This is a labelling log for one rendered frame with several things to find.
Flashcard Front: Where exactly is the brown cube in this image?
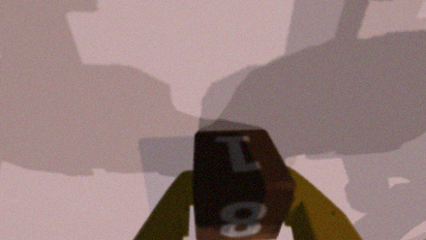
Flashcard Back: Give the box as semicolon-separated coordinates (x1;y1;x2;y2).
193;130;296;240

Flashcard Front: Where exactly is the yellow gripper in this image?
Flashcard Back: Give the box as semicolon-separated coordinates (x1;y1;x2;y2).
134;166;362;240

